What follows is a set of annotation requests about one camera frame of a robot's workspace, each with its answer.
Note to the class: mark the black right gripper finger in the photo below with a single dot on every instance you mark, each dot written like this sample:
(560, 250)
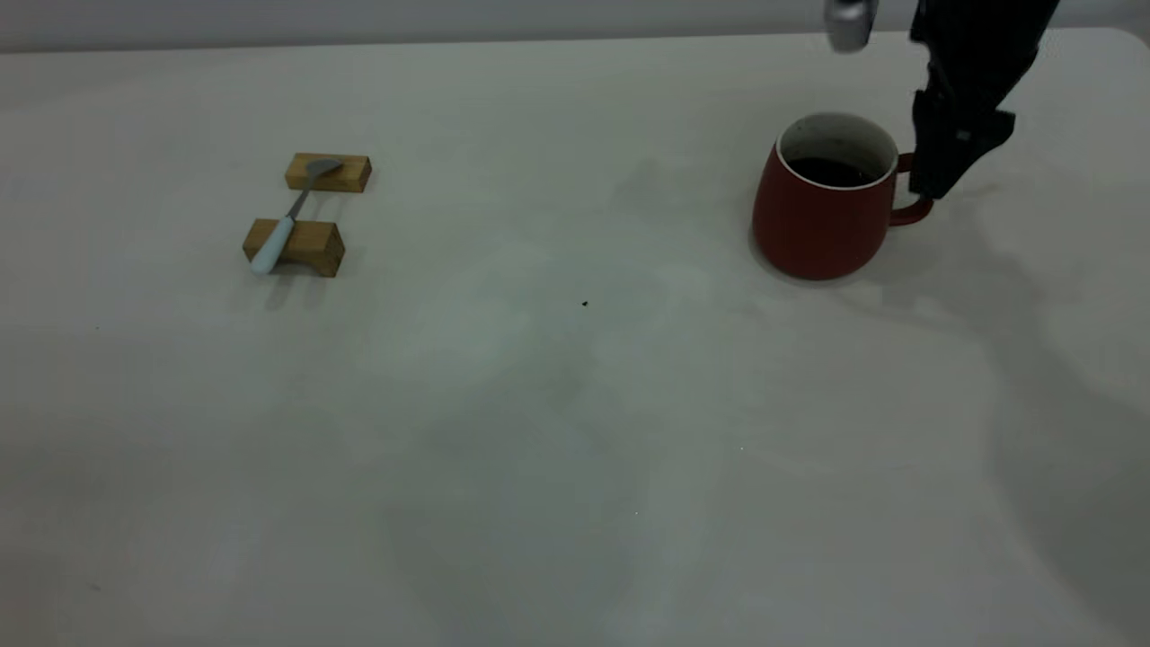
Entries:
(984, 135)
(933, 148)

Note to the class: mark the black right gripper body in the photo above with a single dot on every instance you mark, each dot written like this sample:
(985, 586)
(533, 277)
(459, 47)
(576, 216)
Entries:
(979, 49)

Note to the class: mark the red ceramic cup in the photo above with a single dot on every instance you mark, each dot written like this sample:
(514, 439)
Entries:
(813, 225)

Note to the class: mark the flat rectangular wooden block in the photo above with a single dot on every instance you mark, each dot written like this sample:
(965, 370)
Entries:
(350, 175)

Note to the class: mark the thick wooden block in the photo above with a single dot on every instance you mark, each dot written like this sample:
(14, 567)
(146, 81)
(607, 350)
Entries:
(314, 244)

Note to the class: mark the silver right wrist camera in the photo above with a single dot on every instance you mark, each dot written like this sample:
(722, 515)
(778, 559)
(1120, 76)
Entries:
(849, 22)

